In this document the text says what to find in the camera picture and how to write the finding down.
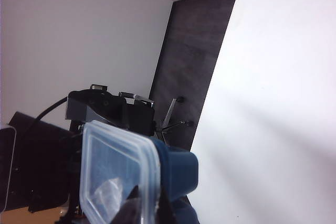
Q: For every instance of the clear plastic tray lid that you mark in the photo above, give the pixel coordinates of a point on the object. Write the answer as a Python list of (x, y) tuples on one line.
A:
[(105, 161)]

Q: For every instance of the brown flat board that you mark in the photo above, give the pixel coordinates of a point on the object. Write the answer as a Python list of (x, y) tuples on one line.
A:
[(26, 216)]

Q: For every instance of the chrome swivel chair base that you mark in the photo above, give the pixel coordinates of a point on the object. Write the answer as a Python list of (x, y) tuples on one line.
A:
[(168, 119)]

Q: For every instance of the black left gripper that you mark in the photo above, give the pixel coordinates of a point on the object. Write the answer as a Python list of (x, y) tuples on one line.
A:
[(136, 119)]

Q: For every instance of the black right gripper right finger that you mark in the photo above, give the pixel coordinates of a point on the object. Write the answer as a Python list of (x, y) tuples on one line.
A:
[(165, 208)]

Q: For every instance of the blue ice cube tray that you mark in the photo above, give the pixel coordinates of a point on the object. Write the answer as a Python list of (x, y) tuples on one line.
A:
[(179, 171)]

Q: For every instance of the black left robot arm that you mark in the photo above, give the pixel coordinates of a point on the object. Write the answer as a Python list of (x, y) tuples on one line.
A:
[(39, 161)]

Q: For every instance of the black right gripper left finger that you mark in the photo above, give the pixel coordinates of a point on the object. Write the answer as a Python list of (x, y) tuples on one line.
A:
[(133, 208)]

